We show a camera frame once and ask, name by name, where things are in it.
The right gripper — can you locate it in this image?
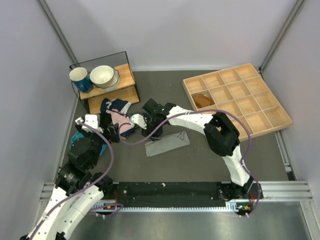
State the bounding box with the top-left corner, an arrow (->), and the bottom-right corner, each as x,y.
141,116 -> 164,141

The grey underwear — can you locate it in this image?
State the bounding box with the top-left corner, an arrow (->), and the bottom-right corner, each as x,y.
145,131 -> 190,157

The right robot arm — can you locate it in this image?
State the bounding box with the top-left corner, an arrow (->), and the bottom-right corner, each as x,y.
141,98 -> 254,198

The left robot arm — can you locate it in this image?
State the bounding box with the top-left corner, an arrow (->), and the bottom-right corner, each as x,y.
21,122 -> 123,240

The striped navy garment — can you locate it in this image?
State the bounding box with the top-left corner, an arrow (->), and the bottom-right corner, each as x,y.
120,113 -> 140,139

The pink garment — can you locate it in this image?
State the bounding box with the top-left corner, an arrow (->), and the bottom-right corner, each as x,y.
106,109 -> 133,134

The navy patterned garment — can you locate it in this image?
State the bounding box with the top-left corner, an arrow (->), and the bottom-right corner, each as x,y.
100,98 -> 132,114

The teal dotted plate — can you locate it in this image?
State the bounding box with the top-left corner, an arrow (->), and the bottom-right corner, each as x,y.
68,131 -> 108,157

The scalloped white plate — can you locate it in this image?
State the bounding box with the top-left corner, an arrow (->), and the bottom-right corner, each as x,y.
98,68 -> 120,93

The brown rolled garment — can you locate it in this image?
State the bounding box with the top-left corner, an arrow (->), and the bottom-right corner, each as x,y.
193,93 -> 215,108

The cream bowl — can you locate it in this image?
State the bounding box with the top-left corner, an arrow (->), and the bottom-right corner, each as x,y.
89,65 -> 115,89

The blue mug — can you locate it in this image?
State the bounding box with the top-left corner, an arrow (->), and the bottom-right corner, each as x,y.
69,67 -> 93,93

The wooden compartment tray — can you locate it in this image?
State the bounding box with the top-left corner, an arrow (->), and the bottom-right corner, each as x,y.
182,63 -> 293,141

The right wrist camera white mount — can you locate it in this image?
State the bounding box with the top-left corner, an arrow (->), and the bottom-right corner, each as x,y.
130,113 -> 147,130

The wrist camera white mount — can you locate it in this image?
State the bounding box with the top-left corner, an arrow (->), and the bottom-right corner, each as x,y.
75,114 -> 103,133
130,113 -> 147,130

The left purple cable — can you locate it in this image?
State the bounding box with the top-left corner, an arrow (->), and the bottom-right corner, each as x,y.
26,117 -> 125,240

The purple cable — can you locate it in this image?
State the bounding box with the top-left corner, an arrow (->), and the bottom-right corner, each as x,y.
117,109 -> 263,218
26,117 -> 125,240

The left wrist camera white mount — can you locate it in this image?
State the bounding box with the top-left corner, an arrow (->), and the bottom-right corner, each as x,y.
75,114 -> 103,133

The black wire wooden shelf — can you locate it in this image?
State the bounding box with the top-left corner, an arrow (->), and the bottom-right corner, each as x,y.
69,51 -> 141,114

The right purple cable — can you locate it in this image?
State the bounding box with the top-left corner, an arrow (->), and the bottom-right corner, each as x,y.
117,109 -> 263,218

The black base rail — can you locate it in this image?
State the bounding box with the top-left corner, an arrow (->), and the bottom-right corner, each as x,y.
109,181 -> 241,208

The white cable duct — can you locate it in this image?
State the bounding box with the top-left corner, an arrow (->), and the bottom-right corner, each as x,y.
90,197 -> 254,215

